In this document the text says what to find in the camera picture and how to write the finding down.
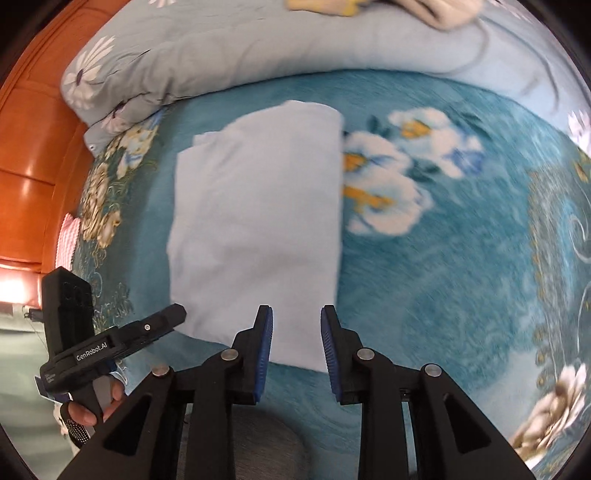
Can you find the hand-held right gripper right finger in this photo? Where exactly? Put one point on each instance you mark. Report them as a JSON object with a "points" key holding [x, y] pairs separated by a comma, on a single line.
{"points": [[330, 355]]}

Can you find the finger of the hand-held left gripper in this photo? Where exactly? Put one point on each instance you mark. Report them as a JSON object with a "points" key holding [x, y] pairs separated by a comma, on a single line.
{"points": [[152, 325]]}

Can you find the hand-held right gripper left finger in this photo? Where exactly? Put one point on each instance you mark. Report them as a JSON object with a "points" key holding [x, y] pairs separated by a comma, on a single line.
{"points": [[265, 350]]}

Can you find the light blue t-shirt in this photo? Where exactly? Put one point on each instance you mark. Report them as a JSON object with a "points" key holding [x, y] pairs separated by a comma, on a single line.
{"points": [[254, 221]]}

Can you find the person's left hand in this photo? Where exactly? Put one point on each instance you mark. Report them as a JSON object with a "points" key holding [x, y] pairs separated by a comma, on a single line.
{"points": [[115, 392]]}

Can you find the pale green cloth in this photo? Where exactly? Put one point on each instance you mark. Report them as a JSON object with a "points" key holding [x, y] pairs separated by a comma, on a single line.
{"points": [[18, 369]]}

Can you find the pink checked cloth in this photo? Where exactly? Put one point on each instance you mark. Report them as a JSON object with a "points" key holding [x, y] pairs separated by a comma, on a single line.
{"points": [[67, 240]]}

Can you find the grey cloth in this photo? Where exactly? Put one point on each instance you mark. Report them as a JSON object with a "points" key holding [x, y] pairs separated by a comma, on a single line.
{"points": [[263, 443]]}

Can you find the orange wooden headboard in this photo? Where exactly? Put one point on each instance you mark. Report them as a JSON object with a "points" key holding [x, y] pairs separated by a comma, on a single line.
{"points": [[32, 147]]}

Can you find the light blue floral duvet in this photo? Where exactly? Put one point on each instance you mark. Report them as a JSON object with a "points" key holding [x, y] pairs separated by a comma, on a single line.
{"points": [[277, 50]]}

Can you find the yellow cloth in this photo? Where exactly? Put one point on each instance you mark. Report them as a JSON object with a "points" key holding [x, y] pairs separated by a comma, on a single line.
{"points": [[323, 5]]}

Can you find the beige sweater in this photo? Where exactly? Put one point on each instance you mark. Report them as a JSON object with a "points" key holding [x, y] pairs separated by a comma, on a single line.
{"points": [[443, 14]]}

